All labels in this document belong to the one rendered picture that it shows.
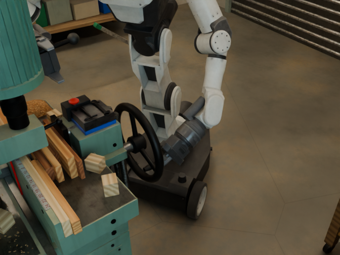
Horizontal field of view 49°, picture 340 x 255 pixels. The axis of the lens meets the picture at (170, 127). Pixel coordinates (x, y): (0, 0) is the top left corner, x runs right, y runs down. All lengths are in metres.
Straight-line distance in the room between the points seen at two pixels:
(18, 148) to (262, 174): 1.66
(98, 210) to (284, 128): 2.04
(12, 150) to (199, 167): 1.30
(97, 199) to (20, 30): 0.43
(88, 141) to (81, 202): 0.19
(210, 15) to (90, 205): 0.73
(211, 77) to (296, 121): 1.64
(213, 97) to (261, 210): 1.02
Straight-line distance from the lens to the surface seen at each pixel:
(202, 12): 1.30
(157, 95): 1.80
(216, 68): 1.32
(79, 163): 0.99
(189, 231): 2.03
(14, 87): 0.88
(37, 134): 1.02
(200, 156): 2.19
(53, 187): 0.97
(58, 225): 0.87
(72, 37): 1.14
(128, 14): 1.45
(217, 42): 1.29
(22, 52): 0.87
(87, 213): 0.94
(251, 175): 2.36
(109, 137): 1.10
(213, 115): 1.31
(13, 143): 1.01
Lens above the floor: 1.59
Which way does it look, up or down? 36 degrees down
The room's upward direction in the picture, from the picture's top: 1 degrees counter-clockwise
